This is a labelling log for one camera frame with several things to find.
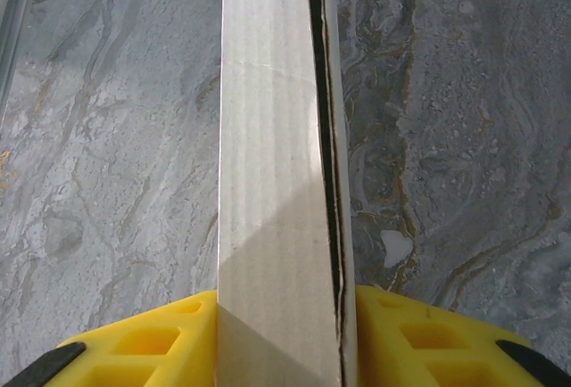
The white paper box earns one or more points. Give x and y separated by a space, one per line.
267 137

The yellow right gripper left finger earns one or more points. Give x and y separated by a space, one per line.
134 351

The aluminium side rail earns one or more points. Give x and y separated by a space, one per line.
15 3

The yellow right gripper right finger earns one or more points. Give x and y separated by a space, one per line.
446 351

